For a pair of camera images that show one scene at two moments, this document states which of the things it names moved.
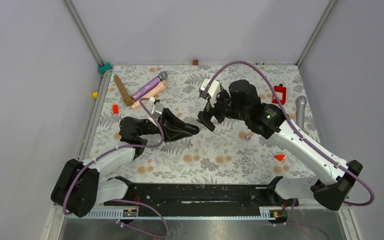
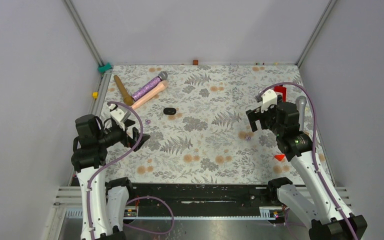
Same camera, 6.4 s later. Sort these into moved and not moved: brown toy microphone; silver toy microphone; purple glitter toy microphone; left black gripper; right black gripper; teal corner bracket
Moved: left black gripper; right black gripper
Not moved: purple glitter toy microphone; silver toy microphone; teal corner bracket; brown toy microphone
